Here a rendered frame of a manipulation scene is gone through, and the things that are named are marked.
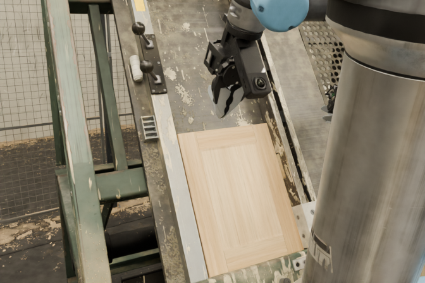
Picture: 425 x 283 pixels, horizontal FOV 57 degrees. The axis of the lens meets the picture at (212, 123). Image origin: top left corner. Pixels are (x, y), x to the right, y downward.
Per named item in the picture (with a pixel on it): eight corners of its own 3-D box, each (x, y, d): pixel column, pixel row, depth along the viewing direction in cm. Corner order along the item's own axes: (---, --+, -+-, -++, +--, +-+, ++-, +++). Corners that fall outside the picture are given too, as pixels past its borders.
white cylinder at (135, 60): (128, 59, 120) (133, 83, 117) (129, 55, 117) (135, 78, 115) (138, 59, 121) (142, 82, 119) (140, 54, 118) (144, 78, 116)
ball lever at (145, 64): (153, 89, 116) (138, 72, 103) (150, 78, 117) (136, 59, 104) (166, 85, 115) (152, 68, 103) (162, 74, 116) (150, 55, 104)
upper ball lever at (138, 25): (145, 54, 119) (131, 33, 106) (143, 43, 120) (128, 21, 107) (157, 50, 119) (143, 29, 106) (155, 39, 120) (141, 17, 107)
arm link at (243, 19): (281, 12, 68) (242, 11, 64) (272, 36, 71) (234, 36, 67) (258, -6, 73) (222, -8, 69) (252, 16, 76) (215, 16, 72)
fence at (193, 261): (186, 283, 102) (190, 283, 99) (124, -15, 129) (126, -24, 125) (203, 278, 104) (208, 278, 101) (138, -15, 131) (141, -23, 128)
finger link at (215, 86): (225, 98, 81) (236, 62, 76) (229, 103, 80) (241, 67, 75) (205, 100, 79) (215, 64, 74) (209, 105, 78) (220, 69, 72)
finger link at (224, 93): (210, 104, 87) (221, 69, 81) (222, 121, 83) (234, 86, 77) (198, 105, 85) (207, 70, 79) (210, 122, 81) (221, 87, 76)
